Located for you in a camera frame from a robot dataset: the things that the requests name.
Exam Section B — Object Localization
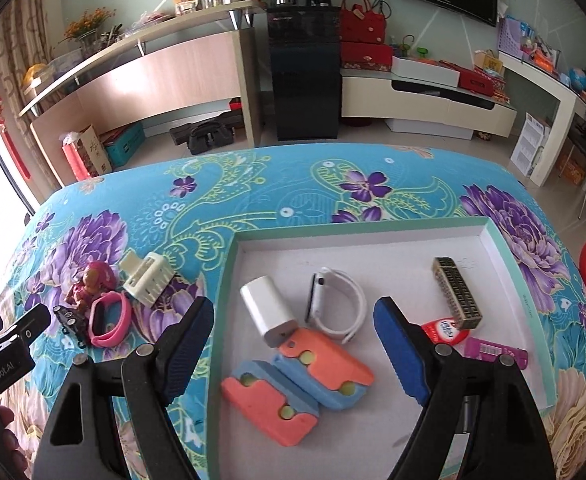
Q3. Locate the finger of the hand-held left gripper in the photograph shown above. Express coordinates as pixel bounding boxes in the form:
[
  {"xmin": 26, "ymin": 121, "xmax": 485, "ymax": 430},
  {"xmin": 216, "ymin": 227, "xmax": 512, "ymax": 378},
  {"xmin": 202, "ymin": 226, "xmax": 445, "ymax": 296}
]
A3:
[{"xmin": 0, "ymin": 305, "xmax": 51, "ymax": 350}]

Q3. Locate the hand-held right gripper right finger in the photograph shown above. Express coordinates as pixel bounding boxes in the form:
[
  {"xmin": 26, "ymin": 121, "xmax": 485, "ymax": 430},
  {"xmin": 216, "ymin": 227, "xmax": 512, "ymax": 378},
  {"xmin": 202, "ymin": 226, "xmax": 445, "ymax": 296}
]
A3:
[{"xmin": 373, "ymin": 296, "xmax": 556, "ymax": 480}]

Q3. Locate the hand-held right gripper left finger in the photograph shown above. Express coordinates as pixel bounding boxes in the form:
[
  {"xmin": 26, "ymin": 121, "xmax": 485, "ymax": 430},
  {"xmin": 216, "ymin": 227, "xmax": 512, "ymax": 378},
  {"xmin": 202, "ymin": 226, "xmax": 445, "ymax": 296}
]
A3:
[{"xmin": 33, "ymin": 296, "xmax": 215, "ymax": 480}]

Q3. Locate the orange and blue toy block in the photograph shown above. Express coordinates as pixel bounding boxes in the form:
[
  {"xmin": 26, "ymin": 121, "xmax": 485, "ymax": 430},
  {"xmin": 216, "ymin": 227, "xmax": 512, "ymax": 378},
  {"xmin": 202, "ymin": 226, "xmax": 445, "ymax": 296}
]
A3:
[
  {"xmin": 220, "ymin": 360, "xmax": 320, "ymax": 448},
  {"xmin": 273, "ymin": 327, "xmax": 375, "ymax": 409}
]

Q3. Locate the white smartwatch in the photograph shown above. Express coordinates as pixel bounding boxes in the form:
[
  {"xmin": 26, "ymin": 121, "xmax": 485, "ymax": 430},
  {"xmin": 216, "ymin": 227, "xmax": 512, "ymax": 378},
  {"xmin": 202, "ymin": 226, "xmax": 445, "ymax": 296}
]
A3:
[{"xmin": 305, "ymin": 267, "xmax": 366, "ymax": 345}]

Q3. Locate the gold black patterned lighter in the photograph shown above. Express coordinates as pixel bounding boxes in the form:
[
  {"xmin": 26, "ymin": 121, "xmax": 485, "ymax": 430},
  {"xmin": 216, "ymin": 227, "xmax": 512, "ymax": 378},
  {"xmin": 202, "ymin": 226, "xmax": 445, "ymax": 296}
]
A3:
[{"xmin": 433, "ymin": 256, "xmax": 484, "ymax": 331}]

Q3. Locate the white charger plug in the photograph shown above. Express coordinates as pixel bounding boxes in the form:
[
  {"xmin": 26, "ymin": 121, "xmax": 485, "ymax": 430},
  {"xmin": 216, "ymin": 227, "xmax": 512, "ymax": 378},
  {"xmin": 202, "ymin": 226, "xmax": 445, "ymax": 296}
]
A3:
[{"xmin": 239, "ymin": 275, "xmax": 298, "ymax": 348}]

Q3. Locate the teal and white box tray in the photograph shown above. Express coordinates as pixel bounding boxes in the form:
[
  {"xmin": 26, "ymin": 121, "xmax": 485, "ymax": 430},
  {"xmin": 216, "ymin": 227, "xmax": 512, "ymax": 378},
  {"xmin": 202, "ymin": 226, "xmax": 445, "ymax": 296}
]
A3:
[{"xmin": 208, "ymin": 216, "xmax": 558, "ymax": 480}]

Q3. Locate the person's left hand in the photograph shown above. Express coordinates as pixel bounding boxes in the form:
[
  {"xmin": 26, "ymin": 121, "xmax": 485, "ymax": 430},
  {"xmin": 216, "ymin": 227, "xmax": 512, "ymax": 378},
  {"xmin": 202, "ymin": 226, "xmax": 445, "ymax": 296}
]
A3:
[{"xmin": 0, "ymin": 406, "xmax": 30, "ymax": 478}]

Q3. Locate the black toy car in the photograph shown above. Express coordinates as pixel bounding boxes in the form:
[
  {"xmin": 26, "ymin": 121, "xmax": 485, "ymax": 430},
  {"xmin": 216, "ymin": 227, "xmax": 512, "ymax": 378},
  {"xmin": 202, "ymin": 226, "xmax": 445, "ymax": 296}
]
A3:
[{"xmin": 53, "ymin": 304, "xmax": 92, "ymax": 350}]

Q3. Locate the pink doll figure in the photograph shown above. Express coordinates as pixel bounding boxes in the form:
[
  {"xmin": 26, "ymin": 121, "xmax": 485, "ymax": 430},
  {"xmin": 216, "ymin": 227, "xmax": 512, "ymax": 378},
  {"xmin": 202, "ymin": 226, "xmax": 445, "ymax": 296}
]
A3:
[{"xmin": 66, "ymin": 261, "xmax": 119, "ymax": 311}]

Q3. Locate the pink wristband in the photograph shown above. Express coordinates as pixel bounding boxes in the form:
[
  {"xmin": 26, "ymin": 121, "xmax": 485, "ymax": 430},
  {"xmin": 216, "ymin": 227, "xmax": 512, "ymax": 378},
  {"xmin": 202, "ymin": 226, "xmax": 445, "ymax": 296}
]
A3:
[{"xmin": 88, "ymin": 291, "xmax": 133, "ymax": 348}]

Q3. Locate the floral blue blanket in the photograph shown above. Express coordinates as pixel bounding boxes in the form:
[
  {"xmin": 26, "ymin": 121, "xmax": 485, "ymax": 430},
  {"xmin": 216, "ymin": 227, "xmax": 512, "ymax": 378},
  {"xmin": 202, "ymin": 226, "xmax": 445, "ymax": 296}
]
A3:
[{"xmin": 0, "ymin": 142, "xmax": 586, "ymax": 480}]

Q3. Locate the black exercise device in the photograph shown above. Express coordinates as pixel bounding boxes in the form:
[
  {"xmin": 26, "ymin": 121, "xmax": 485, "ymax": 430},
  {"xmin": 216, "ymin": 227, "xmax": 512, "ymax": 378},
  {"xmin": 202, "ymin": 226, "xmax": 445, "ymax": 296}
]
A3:
[{"xmin": 169, "ymin": 112, "xmax": 246, "ymax": 155}]

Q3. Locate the white printed paper board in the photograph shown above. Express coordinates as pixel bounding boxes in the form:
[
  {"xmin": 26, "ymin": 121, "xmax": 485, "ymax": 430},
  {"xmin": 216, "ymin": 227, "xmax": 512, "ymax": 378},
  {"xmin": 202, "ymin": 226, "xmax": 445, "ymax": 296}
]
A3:
[{"xmin": 513, "ymin": 112, "xmax": 551, "ymax": 176}]

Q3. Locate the white television console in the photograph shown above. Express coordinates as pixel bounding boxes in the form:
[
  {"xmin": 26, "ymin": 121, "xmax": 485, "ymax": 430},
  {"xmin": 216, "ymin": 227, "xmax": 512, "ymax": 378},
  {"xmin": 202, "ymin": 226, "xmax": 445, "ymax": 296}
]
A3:
[{"xmin": 340, "ymin": 67, "xmax": 518, "ymax": 141}]

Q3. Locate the wooden desk with shelf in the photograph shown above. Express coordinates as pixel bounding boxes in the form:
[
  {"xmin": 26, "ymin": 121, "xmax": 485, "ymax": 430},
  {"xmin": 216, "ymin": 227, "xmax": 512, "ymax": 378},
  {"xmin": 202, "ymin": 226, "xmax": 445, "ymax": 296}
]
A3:
[{"xmin": 18, "ymin": 2, "xmax": 269, "ymax": 181}]

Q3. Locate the white corner desk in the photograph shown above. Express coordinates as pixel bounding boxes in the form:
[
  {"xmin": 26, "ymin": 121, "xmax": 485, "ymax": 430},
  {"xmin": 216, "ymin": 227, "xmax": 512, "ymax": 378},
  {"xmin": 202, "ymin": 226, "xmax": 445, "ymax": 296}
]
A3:
[{"xmin": 498, "ymin": 50, "xmax": 586, "ymax": 186}]

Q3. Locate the red gift box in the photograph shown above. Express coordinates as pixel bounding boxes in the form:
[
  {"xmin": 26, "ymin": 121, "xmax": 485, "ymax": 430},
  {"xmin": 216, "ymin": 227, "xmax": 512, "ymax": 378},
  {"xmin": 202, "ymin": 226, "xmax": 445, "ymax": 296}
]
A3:
[{"xmin": 340, "ymin": 42, "xmax": 394, "ymax": 71}]

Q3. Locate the black water dispenser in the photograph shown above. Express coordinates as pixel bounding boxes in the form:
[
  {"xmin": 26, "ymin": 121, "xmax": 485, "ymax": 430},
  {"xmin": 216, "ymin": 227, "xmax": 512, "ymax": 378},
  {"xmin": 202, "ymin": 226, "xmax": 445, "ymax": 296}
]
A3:
[{"xmin": 266, "ymin": 0, "xmax": 344, "ymax": 141}]

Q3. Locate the yellow flower bouquet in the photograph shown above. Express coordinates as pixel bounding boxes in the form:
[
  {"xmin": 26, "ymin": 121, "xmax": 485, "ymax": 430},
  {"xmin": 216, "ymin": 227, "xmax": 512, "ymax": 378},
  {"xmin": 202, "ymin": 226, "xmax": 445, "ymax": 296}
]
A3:
[{"xmin": 66, "ymin": 7, "xmax": 116, "ymax": 43}]

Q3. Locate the red handbag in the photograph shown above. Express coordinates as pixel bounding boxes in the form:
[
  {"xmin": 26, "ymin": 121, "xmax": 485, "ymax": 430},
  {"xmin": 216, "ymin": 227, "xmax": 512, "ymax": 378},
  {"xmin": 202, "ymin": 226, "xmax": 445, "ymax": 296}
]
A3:
[{"xmin": 340, "ymin": 0, "xmax": 389, "ymax": 43}]

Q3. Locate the white plastic frame toy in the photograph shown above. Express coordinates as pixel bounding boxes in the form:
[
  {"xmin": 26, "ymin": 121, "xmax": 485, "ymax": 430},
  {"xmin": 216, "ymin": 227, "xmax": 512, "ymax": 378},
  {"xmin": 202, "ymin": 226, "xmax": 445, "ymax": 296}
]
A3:
[{"xmin": 120, "ymin": 251, "xmax": 181, "ymax": 307}]

